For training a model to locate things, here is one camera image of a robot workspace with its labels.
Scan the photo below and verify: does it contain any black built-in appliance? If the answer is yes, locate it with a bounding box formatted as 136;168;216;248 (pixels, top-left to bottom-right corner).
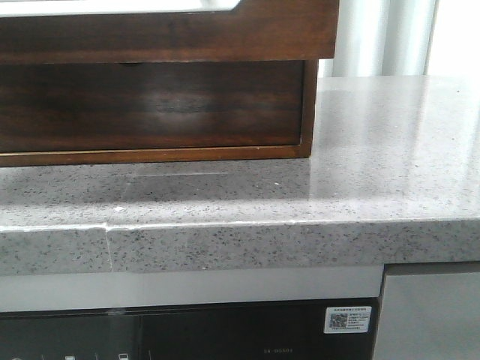
1;298;378;359

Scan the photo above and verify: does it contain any wooden drawer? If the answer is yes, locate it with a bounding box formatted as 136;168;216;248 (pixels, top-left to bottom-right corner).
0;59;305;154
1;1;339;65

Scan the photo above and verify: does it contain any grey cabinet door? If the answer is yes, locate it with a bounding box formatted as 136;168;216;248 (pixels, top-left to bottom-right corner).
373;272;479;359

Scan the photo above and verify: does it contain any white curtain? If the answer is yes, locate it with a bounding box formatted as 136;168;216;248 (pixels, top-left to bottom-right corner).
319;0;438;77

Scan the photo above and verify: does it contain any dark wooden drawer cabinet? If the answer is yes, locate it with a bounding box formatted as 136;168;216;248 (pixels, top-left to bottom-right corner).
0;55;320;168

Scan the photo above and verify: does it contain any white QR code sticker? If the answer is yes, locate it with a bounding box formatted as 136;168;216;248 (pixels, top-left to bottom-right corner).
323;306;373;334

